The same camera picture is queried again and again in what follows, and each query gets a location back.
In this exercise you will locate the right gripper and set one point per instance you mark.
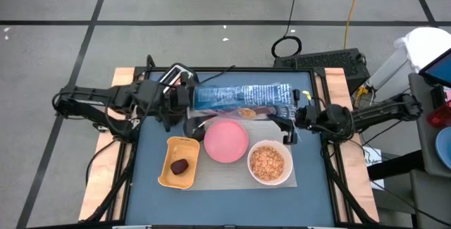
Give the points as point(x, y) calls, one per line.
point(306, 118)

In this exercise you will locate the golden cereal flakes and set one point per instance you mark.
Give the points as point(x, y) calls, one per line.
point(267, 163)

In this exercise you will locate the red plastic object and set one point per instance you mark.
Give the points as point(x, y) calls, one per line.
point(438, 118)

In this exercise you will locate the blue cereal box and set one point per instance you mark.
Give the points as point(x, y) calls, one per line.
point(246, 95)

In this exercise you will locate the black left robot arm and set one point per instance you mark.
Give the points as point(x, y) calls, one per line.
point(91, 95)

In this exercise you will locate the blue plate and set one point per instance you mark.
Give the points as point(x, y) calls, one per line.
point(444, 148)

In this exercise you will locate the grey woven placemat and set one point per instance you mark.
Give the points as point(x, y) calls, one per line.
point(225, 176)

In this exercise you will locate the black computer case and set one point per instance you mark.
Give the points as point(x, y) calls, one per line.
point(317, 61)

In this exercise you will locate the black aluminium table frame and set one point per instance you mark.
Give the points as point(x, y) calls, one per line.
point(246, 69)

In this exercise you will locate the wooden side board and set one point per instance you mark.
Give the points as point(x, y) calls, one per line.
point(338, 81)
point(121, 75)

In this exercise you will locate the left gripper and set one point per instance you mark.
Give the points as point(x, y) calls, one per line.
point(176, 100)

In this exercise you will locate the white paper sheet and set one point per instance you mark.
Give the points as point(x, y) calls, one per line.
point(374, 153)

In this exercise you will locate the dark tablet screen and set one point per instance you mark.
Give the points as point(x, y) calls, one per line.
point(440, 70)

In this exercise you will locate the yellow power plug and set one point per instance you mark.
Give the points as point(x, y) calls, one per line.
point(362, 91)

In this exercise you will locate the grey side cart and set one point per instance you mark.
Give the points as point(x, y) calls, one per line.
point(433, 201)

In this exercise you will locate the black and silver toaster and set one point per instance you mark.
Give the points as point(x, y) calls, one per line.
point(176, 70)

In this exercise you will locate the white bin with bag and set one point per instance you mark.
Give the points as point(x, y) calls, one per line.
point(423, 42)

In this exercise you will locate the orange plastic tray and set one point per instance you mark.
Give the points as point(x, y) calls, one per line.
point(183, 148)

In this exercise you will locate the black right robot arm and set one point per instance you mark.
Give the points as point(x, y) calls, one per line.
point(380, 112)

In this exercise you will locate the dark red plum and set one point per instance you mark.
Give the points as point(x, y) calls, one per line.
point(179, 166)

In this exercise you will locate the black cup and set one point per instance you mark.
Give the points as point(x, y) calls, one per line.
point(194, 134)

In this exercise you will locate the pale pink bowl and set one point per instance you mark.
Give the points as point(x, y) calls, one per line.
point(289, 165)

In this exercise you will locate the pink plate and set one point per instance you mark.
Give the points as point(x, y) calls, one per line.
point(225, 141)

